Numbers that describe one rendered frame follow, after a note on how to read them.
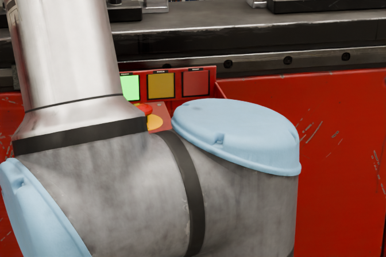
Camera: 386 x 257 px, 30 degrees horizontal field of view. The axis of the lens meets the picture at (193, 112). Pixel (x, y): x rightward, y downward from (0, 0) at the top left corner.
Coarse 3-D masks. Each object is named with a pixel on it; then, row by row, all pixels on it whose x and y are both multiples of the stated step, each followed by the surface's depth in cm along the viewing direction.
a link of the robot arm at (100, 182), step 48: (48, 0) 58; (96, 0) 60; (48, 48) 58; (96, 48) 59; (48, 96) 58; (96, 96) 59; (48, 144) 57; (96, 144) 57; (144, 144) 60; (48, 192) 56; (96, 192) 57; (144, 192) 58; (48, 240) 55; (96, 240) 56; (144, 240) 58
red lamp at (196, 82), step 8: (184, 72) 126; (192, 72) 126; (200, 72) 126; (208, 72) 127; (184, 80) 126; (192, 80) 127; (200, 80) 127; (208, 80) 127; (184, 88) 127; (192, 88) 127; (200, 88) 128; (208, 88) 128
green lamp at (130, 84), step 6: (120, 78) 124; (126, 78) 124; (132, 78) 124; (126, 84) 125; (132, 84) 125; (126, 90) 125; (132, 90) 125; (138, 90) 126; (126, 96) 125; (132, 96) 126; (138, 96) 126
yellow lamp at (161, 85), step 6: (150, 78) 125; (156, 78) 125; (162, 78) 125; (168, 78) 126; (150, 84) 125; (156, 84) 126; (162, 84) 126; (168, 84) 126; (150, 90) 126; (156, 90) 126; (162, 90) 126; (168, 90) 127; (150, 96) 126; (156, 96) 127; (162, 96) 127; (168, 96) 127
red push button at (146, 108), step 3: (135, 105) 118; (138, 105) 118; (141, 105) 118; (144, 105) 118; (147, 105) 118; (141, 108) 117; (144, 108) 117; (147, 108) 117; (150, 108) 117; (144, 111) 116; (147, 111) 116; (150, 111) 117; (147, 114) 117; (147, 117) 118; (147, 120) 118
